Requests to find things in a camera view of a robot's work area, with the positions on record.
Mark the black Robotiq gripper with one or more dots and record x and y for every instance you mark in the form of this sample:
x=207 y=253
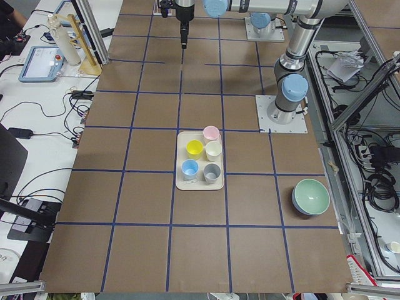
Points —
x=184 y=12

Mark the pink plastic cup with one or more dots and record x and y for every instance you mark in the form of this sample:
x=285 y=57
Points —
x=210 y=133

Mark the yellow plastic cup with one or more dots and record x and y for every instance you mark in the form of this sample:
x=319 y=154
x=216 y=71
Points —
x=194 y=149

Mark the cream plastic cup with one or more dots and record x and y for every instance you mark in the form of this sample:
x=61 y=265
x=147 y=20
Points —
x=213 y=150

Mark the light blue plastic cup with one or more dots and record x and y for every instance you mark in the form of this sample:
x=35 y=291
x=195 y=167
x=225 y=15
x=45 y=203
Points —
x=190 y=169

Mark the grey plastic cup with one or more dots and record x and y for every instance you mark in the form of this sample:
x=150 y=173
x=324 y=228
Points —
x=211 y=173

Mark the paper cup under table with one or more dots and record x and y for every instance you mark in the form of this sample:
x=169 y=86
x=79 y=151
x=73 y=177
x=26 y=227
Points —
x=393 y=247

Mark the wooden rack stand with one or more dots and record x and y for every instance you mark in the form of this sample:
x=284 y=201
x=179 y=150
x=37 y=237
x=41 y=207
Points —
x=89 y=64

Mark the beige water bottle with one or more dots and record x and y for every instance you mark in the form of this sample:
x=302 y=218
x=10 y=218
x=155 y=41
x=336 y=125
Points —
x=62 y=39

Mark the cream plastic tray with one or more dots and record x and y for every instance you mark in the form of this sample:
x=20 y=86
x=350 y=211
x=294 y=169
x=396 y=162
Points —
x=198 y=184

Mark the blue teach pendant tablet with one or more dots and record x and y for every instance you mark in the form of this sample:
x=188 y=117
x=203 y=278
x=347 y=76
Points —
x=42 y=65

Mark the crumpled white paper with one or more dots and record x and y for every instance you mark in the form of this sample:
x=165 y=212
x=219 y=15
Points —
x=346 y=65

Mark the black power adapter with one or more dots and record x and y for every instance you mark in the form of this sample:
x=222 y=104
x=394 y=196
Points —
x=21 y=133

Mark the green and blue bowl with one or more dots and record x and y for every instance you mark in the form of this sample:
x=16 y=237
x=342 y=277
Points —
x=310 y=197

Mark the black monitor stand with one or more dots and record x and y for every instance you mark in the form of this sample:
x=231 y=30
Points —
x=35 y=219

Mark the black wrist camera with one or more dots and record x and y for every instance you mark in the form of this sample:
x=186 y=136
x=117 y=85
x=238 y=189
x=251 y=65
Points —
x=164 y=6

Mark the aluminium frame post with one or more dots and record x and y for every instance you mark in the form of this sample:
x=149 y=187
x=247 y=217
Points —
x=87 y=19

